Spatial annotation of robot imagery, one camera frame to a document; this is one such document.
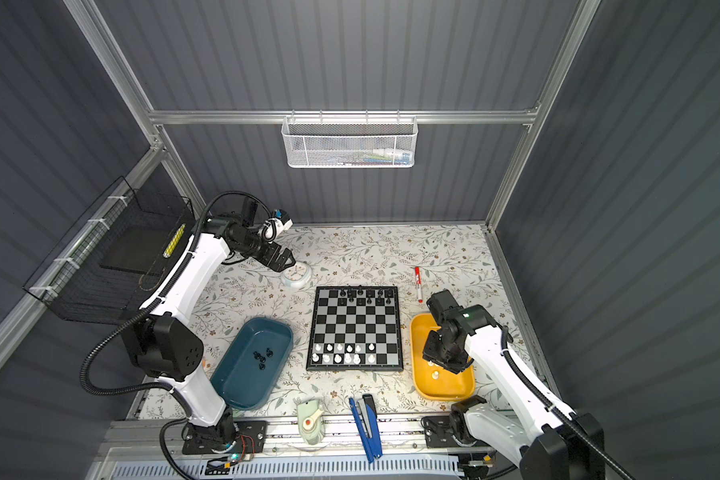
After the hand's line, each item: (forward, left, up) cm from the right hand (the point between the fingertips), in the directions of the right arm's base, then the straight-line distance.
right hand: (436, 362), depth 77 cm
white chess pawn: (-1, -1, -7) cm, 7 cm away
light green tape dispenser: (-14, +31, +1) cm, 34 cm away
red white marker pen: (+34, 0, -8) cm, 35 cm away
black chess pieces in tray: (+3, +49, -7) cm, 50 cm away
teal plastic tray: (0, +53, -10) cm, 54 cm away
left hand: (+26, +43, +14) cm, 52 cm away
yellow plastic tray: (-2, 0, -8) cm, 8 cm away
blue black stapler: (-12, +18, -6) cm, 23 cm away
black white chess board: (+13, +22, -6) cm, 26 cm away
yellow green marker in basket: (+25, +70, +21) cm, 77 cm away
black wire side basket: (+15, +82, +22) cm, 86 cm away
